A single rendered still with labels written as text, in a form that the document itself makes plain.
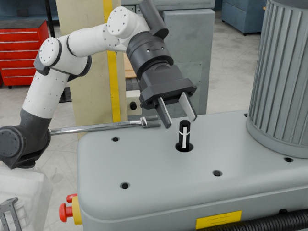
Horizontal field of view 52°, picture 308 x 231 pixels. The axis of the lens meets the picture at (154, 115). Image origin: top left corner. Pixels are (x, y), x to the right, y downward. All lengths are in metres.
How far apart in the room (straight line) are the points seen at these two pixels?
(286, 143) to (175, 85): 0.25
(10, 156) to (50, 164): 2.82
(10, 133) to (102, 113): 1.67
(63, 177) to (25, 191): 2.56
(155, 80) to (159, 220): 0.27
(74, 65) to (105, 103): 1.62
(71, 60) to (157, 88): 0.34
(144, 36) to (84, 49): 0.21
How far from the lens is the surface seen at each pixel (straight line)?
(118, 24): 0.72
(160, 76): 0.66
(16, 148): 0.94
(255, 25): 8.13
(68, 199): 0.83
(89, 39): 0.83
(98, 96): 2.49
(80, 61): 0.92
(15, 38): 5.29
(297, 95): 0.62
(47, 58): 0.89
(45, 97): 0.94
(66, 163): 3.72
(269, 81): 0.63
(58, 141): 4.10
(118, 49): 0.82
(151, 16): 0.73
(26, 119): 0.97
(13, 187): 1.00
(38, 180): 1.00
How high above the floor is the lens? 2.28
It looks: 31 degrees down
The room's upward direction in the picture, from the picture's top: 1 degrees counter-clockwise
